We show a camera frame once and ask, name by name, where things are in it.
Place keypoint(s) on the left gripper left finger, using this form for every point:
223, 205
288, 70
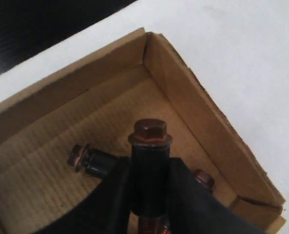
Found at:
98, 207

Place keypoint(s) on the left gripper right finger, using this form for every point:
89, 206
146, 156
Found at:
195, 209

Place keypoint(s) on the black cylindrical sleeve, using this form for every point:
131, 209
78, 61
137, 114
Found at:
149, 180
99, 165

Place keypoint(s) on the copper hex flange bolt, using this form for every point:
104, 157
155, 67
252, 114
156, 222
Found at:
149, 132
204, 181
77, 157

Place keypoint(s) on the open cardboard box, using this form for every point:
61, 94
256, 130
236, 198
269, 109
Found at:
61, 122

